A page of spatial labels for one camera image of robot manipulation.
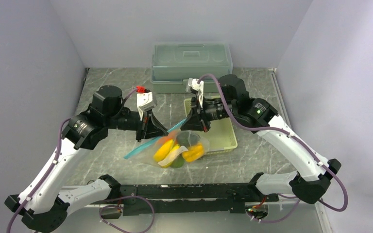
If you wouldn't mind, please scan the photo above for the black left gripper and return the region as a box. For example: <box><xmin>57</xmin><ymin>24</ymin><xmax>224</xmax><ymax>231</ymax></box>
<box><xmin>105</xmin><ymin>107</ymin><xmax>168</xmax><ymax>142</ymax></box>

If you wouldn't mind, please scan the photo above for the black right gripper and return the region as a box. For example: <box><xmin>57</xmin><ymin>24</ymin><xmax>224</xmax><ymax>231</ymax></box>
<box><xmin>180</xmin><ymin>94</ymin><xmax>237</xmax><ymax>132</ymax></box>

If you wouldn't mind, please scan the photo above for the yellow banana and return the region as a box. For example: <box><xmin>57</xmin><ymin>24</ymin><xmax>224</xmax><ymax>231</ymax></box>
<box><xmin>153</xmin><ymin>142</ymin><xmax>181</xmax><ymax>168</ymax></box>

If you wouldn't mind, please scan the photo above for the clear zip bag blue zipper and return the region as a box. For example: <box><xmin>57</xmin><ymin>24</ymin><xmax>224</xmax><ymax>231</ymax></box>
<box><xmin>124</xmin><ymin>119</ymin><xmax>210</xmax><ymax>168</ymax></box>

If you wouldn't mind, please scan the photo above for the yellow bell pepper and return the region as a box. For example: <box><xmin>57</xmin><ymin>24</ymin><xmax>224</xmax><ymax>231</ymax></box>
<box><xmin>182</xmin><ymin>143</ymin><xmax>205</xmax><ymax>163</ymax></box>

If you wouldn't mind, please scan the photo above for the green custard apple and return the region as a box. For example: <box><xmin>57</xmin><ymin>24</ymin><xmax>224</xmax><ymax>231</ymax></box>
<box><xmin>170</xmin><ymin>156</ymin><xmax>185</xmax><ymax>168</ymax></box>

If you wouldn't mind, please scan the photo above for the dark green avocado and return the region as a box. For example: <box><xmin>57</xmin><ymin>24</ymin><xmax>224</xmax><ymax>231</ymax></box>
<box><xmin>176</xmin><ymin>131</ymin><xmax>201</xmax><ymax>148</ymax></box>

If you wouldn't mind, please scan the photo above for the orange fruit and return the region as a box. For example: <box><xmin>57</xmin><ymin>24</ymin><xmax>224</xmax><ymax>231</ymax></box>
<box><xmin>162</xmin><ymin>138</ymin><xmax>175</xmax><ymax>148</ymax></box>

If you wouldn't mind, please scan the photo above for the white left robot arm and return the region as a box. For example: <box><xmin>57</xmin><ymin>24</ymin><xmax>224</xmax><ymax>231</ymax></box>
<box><xmin>5</xmin><ymin>85</ymin><xmax>168</xmax><ymax>233</ymax></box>

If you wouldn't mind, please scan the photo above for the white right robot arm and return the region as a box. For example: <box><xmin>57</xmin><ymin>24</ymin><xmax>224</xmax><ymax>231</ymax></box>
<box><xmin>181</xmin><ymin>74</ymin><xmax>341</xmax><ymax>204</ymax></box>

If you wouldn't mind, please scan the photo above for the pale green perforated basket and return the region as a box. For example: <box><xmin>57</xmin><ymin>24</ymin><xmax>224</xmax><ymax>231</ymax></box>
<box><xmin>183</xmin><ymin>96</ymin><xmax>238</xmax><ymax>156</ymax></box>

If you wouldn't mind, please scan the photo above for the green translucent storage box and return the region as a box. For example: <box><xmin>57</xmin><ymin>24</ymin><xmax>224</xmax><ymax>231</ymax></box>
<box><xmin>151</xmin><ymin>42</ymin><xmax>233</xmax><ymax>94</ymax></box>

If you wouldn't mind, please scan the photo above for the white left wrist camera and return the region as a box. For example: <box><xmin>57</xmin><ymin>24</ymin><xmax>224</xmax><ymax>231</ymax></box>
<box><xmin>136</xmin><ymin>86</ymin><xmax>157</xmax><ymax>120</ymax></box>

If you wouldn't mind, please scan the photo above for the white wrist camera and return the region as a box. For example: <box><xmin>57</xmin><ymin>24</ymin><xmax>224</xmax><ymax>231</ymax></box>
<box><xmin>186</xmin><ymin>78</ymin><xmax>204</xmax><ymax>108</ymax></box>
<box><xmin>136</xmin><ymin>86</ymin><xmax>157</xmax><ymax>120</ymax></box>

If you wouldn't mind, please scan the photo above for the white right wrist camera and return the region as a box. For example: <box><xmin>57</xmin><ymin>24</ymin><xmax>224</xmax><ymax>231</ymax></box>
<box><xmin>186</xmin><ymin>78</ymin><xmax>204</xmax><ymax>108</ymax></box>

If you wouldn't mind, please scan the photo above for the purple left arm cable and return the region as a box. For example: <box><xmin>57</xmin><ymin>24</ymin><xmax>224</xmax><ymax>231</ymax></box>
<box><xmin>5</xmin><ymin>88</ymin><xmax>156</xmax><ymax>233</ymax></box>

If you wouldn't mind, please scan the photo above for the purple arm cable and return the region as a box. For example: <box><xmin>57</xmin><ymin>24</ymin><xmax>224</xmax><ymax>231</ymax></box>
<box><xmin>5</xmin><ymin>88</ymin><xmax>156</xmax><ymax>233</ymax></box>
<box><xmin>197</xmin><ymin>73</ymin><xmax>349</xmax><ymax>224</ymax></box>

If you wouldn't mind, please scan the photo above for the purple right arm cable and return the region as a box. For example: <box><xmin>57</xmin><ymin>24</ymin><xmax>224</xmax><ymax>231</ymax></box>
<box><xmin>197</xmin><ymin>73</ymin><xmax>349</xmax><ymax>224</ymax></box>

